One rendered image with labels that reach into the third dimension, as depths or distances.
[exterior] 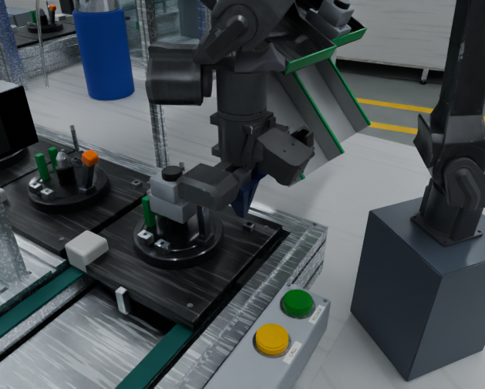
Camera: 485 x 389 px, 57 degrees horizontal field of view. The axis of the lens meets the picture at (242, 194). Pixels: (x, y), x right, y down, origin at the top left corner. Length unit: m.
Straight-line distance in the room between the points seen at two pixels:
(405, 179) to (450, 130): 0.61
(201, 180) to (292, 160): 0.10
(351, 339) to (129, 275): 0.34
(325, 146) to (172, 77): 0.45
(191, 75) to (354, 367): 0.46
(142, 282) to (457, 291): 0.41
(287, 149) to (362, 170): 0.65
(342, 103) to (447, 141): 0.51
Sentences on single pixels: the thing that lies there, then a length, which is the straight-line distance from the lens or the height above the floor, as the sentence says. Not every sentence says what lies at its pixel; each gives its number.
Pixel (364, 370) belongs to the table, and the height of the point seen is 0.86.
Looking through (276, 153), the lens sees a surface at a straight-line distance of 0.49.
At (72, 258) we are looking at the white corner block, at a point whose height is 0.97.
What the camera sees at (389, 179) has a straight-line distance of 1.12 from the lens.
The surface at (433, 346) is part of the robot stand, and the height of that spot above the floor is 0.92.
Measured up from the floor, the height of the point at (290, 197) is 0.86.
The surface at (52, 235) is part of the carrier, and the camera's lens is 0.77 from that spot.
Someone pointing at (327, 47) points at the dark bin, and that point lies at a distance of 0.82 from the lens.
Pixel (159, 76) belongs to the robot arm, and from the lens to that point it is 0.50.
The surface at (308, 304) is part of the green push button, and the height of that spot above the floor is 0.97.
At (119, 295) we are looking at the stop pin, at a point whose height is 0.96.
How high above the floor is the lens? 1.41
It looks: 33 degrees down
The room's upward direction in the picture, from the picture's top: straight up
